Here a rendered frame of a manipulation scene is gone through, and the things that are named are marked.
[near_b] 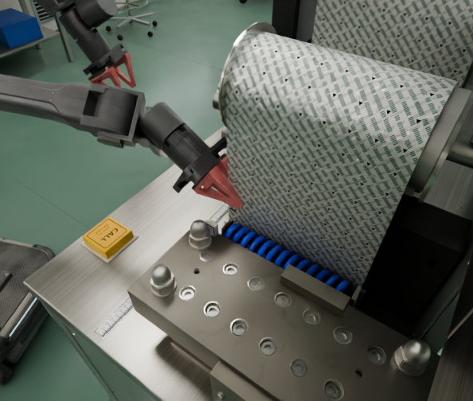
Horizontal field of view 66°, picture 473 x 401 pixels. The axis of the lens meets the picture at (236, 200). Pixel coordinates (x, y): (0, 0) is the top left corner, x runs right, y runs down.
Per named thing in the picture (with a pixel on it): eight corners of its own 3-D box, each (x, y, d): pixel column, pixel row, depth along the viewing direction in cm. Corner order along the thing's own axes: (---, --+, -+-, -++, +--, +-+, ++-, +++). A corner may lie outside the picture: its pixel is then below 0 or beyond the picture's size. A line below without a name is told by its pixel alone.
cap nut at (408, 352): (399, 340, 47) (411, 324, 44) (428, 357, 45) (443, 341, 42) (389, 364, 45) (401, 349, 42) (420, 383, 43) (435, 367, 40)
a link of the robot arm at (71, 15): (64, 9, 82) (50, 18, 79) (84, -6, 79) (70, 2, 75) (86, 38, 86) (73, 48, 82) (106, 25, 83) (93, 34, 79)
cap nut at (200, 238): (198, 228, 60) (196, 209, 57) (216, 238, 59) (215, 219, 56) (184, 243, 58) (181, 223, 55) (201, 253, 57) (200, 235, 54)
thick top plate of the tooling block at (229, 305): (200, 243, 66) (197, 220, 62) (431, 377, 50) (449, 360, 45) (134, 310, 56) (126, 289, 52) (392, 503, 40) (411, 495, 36)
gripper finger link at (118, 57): (147, 77, 92) (123, 43, 87) (135, 91, 87) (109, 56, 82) (128, 87, 96) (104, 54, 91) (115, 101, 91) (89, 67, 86)
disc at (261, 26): (274, 105, 60) (282, 7, 50) (276, 106, 60) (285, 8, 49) (219, 149, 51) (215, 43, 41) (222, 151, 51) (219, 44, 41)
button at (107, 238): (111, 223, 79) (108, 215, 77) (134, 237, 76) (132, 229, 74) (84, 243, 75) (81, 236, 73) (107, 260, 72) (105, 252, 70)
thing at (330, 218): (230, 219, 63) (228, 128, 50) (361, 287, 54) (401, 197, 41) (228, 221, 63) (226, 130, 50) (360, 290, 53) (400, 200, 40)
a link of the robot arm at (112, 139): (93, 137, 54) (107, 83, 56) (107, 155, 66) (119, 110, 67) (173, 155, 56) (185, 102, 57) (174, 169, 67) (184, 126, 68)
